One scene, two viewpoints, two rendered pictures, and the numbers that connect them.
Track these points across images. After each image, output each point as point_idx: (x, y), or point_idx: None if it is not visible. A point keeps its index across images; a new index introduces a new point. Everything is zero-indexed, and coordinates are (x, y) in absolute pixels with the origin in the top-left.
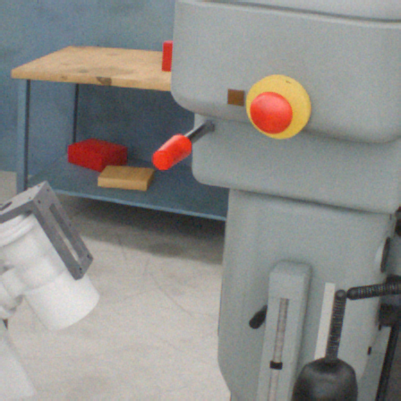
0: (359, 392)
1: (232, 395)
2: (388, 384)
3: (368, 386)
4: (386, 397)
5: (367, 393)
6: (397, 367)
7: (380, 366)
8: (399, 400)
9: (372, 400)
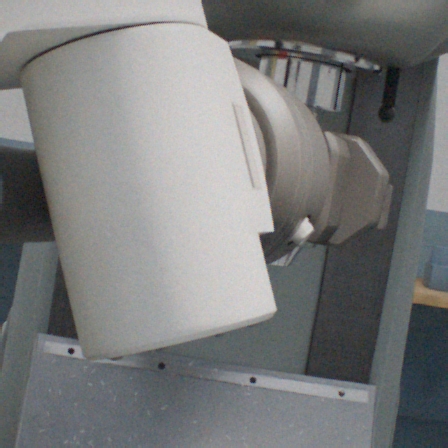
0: (277, 307)
1: (9, 336)
2: (337, 284)
3: (295, 292)
4: (331, 314)
5: (293, 308)
6: (355, 247)
7: (321, 248)
8: (356, 317)
9: (303, 323)
